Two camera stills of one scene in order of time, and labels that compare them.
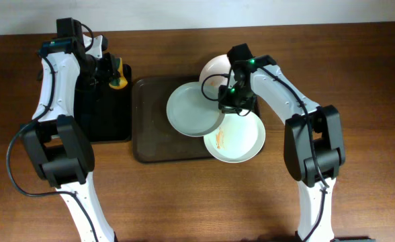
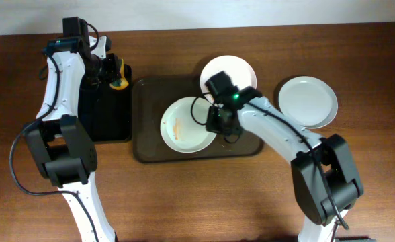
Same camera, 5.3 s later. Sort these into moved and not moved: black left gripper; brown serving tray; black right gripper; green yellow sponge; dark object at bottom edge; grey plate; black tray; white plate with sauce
Moved: white plate with sauce; grey plate; black right gripper
Not moved: black left gripper; brown serving tray; green yellow sponge; dark object at bottom edge; black tray
